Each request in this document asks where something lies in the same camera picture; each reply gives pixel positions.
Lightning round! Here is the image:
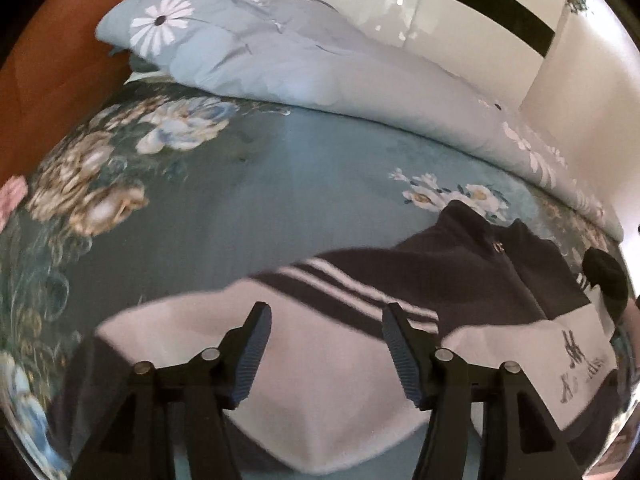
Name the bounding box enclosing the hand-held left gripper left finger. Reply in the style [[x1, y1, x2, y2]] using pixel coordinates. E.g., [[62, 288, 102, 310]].
[[67, 301, 273, 480]]

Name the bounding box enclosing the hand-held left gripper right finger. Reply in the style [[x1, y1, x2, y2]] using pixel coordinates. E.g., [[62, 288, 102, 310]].
[[381, 301, 586, 480]]

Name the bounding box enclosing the navy and white striped sweater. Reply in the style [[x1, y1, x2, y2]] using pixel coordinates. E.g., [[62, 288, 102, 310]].
[[50, 200, 631, 476]]

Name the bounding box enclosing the teal floral bed sheet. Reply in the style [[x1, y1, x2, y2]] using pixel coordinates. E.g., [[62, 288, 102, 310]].
[[0, 80, 636, 480]]

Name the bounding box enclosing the light blue daisy quilt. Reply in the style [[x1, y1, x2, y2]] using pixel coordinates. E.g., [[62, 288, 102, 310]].
[[95, 0, 626, 241]]

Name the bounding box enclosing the white headboard with black stripe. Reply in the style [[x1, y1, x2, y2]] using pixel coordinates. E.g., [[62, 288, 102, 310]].
[[252, 0, 576, 111]]

